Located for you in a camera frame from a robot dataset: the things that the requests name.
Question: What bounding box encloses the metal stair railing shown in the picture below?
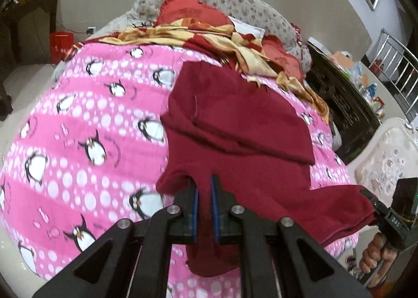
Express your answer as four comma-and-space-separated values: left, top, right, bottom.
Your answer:
369, 29, 417, 122

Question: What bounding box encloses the person right hand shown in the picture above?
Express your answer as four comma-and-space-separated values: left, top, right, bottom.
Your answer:
359, 232, 397, 288

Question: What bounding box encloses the dark wooden side table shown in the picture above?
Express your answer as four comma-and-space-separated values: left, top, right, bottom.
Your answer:
1, 0, 58, 121

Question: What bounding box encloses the yellow red patterned blanket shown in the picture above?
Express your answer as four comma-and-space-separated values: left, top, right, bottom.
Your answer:
85, 18, 329, 123

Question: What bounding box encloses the red fringed cushion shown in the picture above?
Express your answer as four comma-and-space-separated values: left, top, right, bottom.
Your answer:
155, 0, 233, 27

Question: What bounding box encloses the pink penguin print blanket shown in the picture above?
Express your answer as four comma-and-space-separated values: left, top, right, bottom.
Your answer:
0, 41, 360, 298

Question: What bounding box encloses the dark red fleece garment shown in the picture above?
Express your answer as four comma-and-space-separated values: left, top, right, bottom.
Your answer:
156, 61, 374, 277

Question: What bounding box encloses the red plastic bin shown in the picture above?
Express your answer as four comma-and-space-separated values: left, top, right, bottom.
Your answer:
50, 31, 74, 64

